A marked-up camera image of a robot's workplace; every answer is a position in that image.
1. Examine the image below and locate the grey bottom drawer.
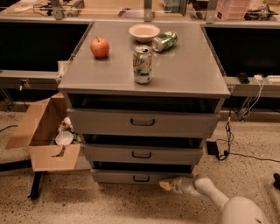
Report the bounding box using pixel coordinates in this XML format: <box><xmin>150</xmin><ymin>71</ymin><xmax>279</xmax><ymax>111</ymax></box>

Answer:
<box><xmin>90</xmin><ymin>169</ymin><xmax>193</xmax><ymax>185</ymax></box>

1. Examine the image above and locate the grey drawer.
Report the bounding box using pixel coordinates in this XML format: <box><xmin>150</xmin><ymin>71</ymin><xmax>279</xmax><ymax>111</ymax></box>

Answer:
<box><xmin>82</xmin><ymin>144</ymin><xmax>203</xmax><ymax>165</ymax></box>
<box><xmin>67</xmin><ymin>108</ymin><xmax>220</xmax><ymax>138</ymax></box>
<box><xmin>90</xmin><ymin>169</ymin><xmax>193</xmax><ymax>185</ymax></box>

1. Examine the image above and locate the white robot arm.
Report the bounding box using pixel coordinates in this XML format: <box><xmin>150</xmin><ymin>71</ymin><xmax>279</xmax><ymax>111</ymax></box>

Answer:
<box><xmin>159</xmin><ymin>175</ymin><xmax>270</xmax><ymax>224</ymax></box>

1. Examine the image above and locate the grey middle drawer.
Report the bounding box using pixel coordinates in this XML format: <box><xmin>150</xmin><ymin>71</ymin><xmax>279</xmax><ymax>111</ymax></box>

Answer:
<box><xmin>82</xmin><ymin>144</ymin><xmax>203</xmax><ymax>165</ymax></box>

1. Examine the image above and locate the grey metal drawer cabinet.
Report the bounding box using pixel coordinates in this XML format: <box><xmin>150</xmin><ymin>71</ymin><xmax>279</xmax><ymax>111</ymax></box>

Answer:
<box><xmin>59</xmin><ymin>21</ymin><xmax>229</xmax><ymax>173</ymax></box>

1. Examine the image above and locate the grey top drawer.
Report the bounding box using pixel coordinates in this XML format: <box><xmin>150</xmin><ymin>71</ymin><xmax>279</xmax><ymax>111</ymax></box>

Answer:
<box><xmin>67</xmin><ymin>108</ymin><xmax>220</xmax><ymax>138</ymax></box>

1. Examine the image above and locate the black power adapter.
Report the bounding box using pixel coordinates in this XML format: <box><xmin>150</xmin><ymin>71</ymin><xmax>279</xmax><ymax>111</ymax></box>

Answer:
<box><xmin>206</xmin><ymin>141</ymin><xmax>219</xmax><ymax>156</ymax></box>

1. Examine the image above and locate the black object on floor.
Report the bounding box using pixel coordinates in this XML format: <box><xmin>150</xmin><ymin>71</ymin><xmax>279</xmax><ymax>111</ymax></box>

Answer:
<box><xmin>273</xmin><ymin>173</ymin><xmax>280</xmax><ymax>190</ymax></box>

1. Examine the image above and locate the white cup in box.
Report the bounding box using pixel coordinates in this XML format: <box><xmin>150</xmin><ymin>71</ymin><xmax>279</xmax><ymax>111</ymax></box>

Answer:
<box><xmin>55</xmin><ymin>131</ymin><xmax>74</xmax><ymax>145</ymax></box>

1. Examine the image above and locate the black table leg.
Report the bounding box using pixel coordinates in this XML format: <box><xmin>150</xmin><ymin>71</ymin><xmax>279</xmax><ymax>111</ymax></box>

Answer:
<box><xmin>28</xmin><ymin>171</ymin><xmax>42</xmax><ymax>200</ymax></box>

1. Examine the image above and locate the upright green soda can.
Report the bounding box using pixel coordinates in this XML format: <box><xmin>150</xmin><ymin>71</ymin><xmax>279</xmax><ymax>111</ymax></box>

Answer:
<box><xmin>133</xmin><ymin>45</ymin><xmax>152</xmax><ymax>84</ymax></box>

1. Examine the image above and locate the white power strip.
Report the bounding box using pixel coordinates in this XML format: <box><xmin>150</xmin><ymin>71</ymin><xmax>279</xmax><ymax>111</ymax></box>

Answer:
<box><xmin>254</xmin><ymin>74</ymin><xmax>280</xmax><ymax>84</ymax></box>

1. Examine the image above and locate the brown cardboard box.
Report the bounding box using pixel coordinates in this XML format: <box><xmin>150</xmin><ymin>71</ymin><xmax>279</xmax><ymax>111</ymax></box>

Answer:
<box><xmin>6</xmin><ymin>93</ymin><xmax>81</xmax><ymax>172</ymax></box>

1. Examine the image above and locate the lying green soda can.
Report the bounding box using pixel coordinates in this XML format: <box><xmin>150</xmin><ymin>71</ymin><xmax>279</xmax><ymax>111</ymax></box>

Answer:
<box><xmin>152</xmin><ymin>31</ymin><xmax>178</xmax><ymax>53</ymax></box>

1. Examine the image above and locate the red apple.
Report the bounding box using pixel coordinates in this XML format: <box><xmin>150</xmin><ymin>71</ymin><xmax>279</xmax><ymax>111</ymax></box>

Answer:
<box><xmin>90</xmin><ymin>38</ymin><xmax>109</xmax><ymax>59</ymax></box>

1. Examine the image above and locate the white ceramic bowl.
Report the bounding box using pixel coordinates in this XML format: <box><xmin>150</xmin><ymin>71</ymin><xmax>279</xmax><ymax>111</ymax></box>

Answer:
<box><xmin>129</xmin><ymin>24</ymin><xmax>160</xmax><ymax>43</ymax></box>

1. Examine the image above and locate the pink plastic container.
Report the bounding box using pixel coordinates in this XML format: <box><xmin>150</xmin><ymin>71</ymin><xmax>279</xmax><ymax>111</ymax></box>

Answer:
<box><xmin>216</xmin><ymin>0</ymin><xmax>251</xmax><ymax>20</ymax></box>

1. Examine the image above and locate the black floor cable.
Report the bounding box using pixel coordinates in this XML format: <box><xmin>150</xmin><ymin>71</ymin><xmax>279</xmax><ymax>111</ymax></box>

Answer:
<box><xmin>215</xmin><ymin>108</ymin><xmax>280</xmax><ymax>164</ymax></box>

